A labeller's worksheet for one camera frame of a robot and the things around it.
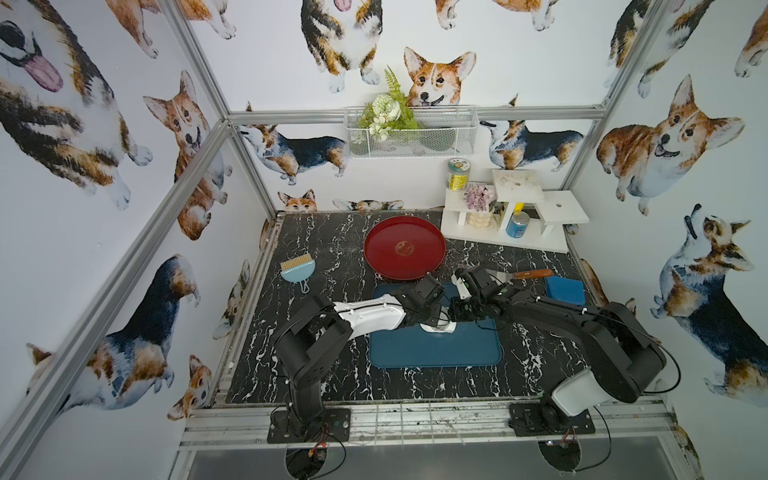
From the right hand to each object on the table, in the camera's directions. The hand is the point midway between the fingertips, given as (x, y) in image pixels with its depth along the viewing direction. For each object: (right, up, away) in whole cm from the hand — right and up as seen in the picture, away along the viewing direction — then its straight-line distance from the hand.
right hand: (455, 304), depth 90 cm
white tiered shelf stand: (+33, +28, +11) cm, 45 cm away
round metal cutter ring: (-4, -5, 0) cm, 6 cm away
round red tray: (-15, +16, +20) cm, 30 cm away
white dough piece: (-9, -5, -7) cm, 13 cm away
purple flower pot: (+8, +32, +5) cm, 34 cm away
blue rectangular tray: (+4, -10, -4) cm, 12 cm away
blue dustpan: (+37, +3, +8) cm, 38 cm away
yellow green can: (+3, +42, +13) cm, 44 cm away
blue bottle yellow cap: (+25, +25, +16) cm, 39 cm away
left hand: (-7, -2, +2) cm, 8 cm away
